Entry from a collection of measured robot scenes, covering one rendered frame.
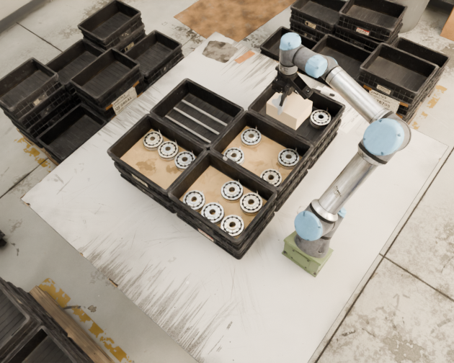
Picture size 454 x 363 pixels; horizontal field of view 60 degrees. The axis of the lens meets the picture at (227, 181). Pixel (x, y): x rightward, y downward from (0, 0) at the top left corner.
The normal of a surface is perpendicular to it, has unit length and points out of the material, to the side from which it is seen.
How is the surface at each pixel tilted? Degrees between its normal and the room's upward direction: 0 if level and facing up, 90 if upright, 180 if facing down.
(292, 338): 0
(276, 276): 0
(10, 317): 0
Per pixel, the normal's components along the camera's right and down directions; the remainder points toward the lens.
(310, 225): -0.66, 0.22
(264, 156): -0.07, -0.51
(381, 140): -0.54, 0.04
